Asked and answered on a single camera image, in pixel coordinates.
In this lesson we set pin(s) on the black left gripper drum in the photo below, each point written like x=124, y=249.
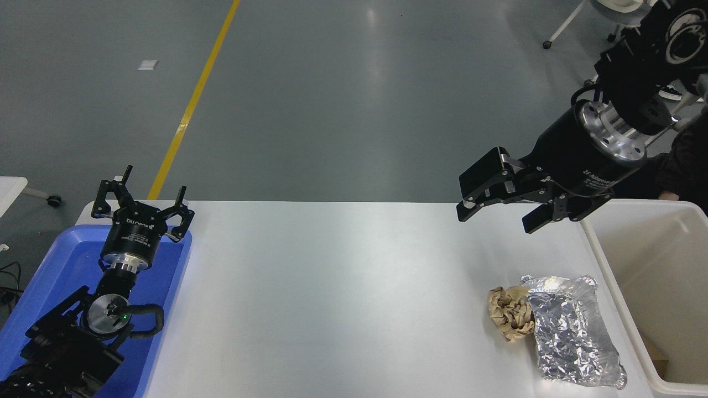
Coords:
x=135, y=232

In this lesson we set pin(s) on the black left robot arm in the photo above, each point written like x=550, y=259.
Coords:
x=61, y=354

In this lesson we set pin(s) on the white trolley with caster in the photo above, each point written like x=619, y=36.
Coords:
x=11, y=190

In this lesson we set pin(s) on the person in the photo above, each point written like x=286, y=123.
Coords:
x=686, y=160

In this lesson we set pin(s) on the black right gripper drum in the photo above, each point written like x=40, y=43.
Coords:
x=575, y=160

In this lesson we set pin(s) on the crumpled tan paper ball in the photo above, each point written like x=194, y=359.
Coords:
x=509, y=315

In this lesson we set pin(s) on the person's hand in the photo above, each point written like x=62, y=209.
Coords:
x=669, y=195

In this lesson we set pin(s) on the silver foil tray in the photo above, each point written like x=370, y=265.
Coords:
x=575, y=337

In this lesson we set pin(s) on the white wheeled chair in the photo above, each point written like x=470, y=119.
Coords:
x=564, y=25

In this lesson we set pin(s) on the blue plastic tray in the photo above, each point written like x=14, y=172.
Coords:
x=61, y=260

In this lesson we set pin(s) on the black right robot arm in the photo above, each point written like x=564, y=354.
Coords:
x=636, y=72

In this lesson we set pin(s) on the large pale plastic bin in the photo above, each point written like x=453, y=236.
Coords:
x=658, y=265

